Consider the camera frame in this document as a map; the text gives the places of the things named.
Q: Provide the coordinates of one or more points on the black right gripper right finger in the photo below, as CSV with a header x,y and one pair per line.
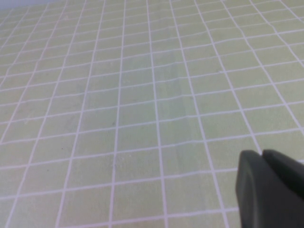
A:
x,y
287,171

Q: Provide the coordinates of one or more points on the green checkered tablecloth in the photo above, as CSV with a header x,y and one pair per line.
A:
x,y
142,95

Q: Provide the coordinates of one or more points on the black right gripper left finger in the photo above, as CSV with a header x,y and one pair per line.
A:
x,y
261,202

